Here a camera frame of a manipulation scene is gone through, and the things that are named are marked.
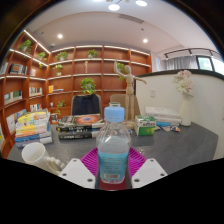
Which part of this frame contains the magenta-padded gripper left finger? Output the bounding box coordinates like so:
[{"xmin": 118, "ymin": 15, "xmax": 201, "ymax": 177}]
[{"xmin": 58, "ymin": 147, "xmax": 100, "ymax": 190}]

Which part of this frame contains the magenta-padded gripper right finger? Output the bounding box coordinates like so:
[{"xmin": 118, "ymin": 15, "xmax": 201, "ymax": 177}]
[{"xmin": 127, "ymin": 147, "xmax": 169, "ymax": 190}]

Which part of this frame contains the clear blue-capped water bottle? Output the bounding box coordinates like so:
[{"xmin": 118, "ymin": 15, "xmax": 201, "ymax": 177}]
[{"xmin": 95, "ymin": 106, "xmax": 132, "ymax": 185}]

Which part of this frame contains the stack of dark books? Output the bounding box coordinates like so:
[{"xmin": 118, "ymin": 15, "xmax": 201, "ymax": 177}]
[{"xmin": 55, "ymin": 113, "xmax": 105, "ymax": 140}]

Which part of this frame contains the green and white tissue box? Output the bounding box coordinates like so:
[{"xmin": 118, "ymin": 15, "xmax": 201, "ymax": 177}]
[{"xmin": 134, "ymin": 115, "xmax": 157, "ymax": 137}]

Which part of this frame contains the stack of white books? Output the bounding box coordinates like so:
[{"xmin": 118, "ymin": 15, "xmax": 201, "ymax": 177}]
[{"xmin": 144, "ymin": 106, "xmax": 183, "ymax": 128}]

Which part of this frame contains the stack of colourful books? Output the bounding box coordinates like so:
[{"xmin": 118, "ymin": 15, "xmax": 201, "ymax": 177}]
[{"xmin": 13, "ymin": 108, "xmax": 54, "ymax": 148}]

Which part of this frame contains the dark office chair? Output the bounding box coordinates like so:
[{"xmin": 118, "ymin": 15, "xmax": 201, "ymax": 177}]
[{"xmin": 70, "ymin": 93, "xmax": 103, "ymax": 117}]

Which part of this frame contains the white vase with flowers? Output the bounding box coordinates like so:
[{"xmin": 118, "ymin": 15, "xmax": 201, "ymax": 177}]
[{"xmin": 172, "ymin": 69, "xmax": 195, "ymax": 127}]

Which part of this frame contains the tan chair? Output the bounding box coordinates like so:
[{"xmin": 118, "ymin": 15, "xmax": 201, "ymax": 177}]
[{"xmin": 109, "ymin": 93, "xmax": 141, "ymax": 118}]

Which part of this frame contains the wooden shelf unit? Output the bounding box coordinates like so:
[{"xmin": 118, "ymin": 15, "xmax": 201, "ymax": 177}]
[{"xmin": 0, "ymin": 29, "xmax": 153, "ymax": 159}]

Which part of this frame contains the wooden artist mannequin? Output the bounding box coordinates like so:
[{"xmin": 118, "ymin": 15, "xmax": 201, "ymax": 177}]
[{"xmin": 113, "ymin": 59, "xmax": 148, "ymax": 130}]

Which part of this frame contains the grey curtain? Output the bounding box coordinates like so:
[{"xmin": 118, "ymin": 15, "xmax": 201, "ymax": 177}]
[{"xmin": 165, "ymin": 54, "xmax": 199, "ymax": 71}]

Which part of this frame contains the window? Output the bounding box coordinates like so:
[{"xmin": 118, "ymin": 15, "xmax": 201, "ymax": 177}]
[{"xmin": 196, "ymin": 54, "xmax": 224, "ymax": 75}]

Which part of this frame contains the branched ceiling lamp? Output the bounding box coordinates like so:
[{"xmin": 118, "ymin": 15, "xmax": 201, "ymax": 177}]
[{"xmin": 91, "ymin": 0, "xmax": 149, "ymax": 12}]

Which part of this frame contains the cream mug with beaded handle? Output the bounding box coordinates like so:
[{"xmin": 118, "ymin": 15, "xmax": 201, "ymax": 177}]
[{"xmin": 21, "ymin": 142, "xmax": 66, "ymax": 175}]

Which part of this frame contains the black track light rail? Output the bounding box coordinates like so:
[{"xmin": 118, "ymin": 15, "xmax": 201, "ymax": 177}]
[{"xmin": 164, "ymin": 47, "xmax": 223, "ymax": 61}]

